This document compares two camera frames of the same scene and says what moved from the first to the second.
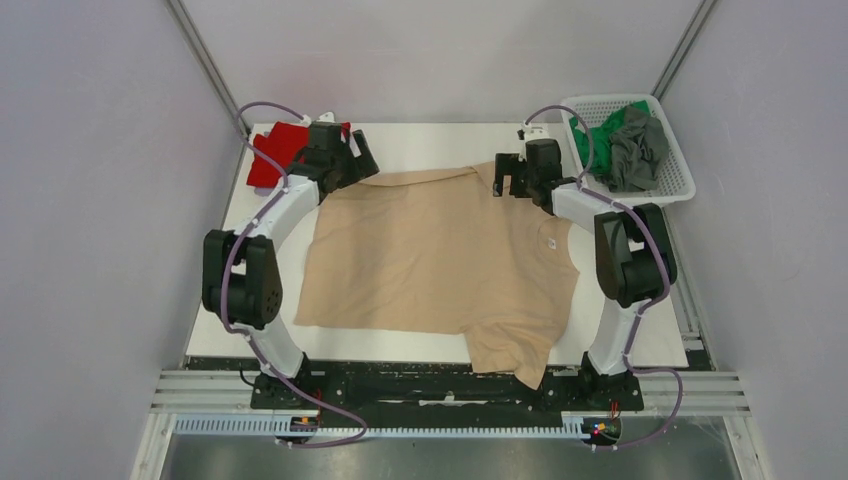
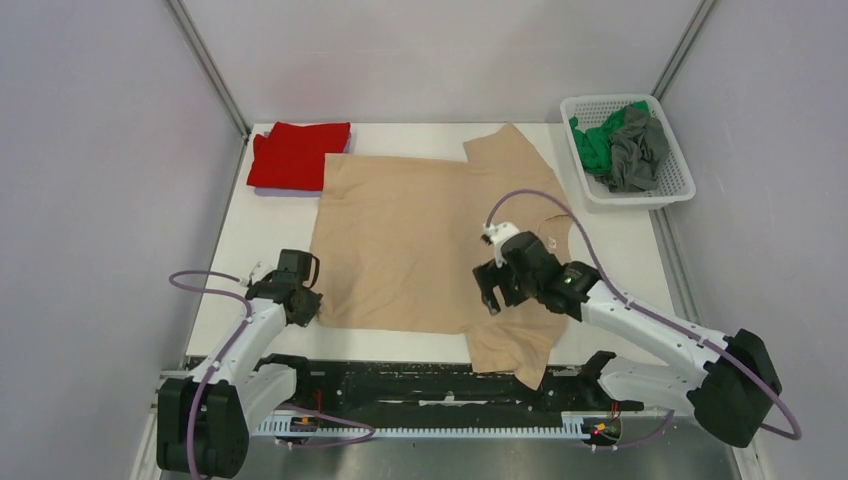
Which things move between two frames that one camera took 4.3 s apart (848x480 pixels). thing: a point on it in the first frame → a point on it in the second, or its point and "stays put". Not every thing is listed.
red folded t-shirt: [285, 142] stays put
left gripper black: [361, 167] → [303, 318]
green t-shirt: [602, 135] stays put
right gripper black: [509, 164] → [489, 275]
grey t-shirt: [638, 150] stays put
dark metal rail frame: [438, 386] stays put
